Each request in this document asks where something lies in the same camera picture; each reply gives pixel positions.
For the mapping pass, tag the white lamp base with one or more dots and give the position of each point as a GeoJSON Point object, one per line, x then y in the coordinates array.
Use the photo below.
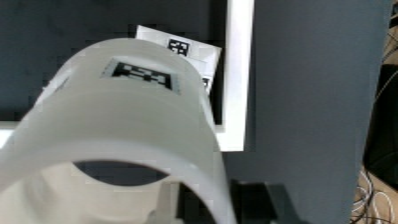
{"type": "Point", "coordinates": [200, 53]}

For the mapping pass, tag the white lamp shade cone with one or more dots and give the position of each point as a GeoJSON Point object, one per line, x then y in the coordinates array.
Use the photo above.
{"type": "Point", "coordinates": [111, 160]}

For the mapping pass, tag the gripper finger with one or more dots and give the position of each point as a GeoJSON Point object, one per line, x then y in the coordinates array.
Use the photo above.
{"type": "Point", "coordinates": [262, 203]}

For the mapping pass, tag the black object beside table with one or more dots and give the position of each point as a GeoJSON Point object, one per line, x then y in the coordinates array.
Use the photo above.
{"type": "Point", "coordinates": [381, 155]}

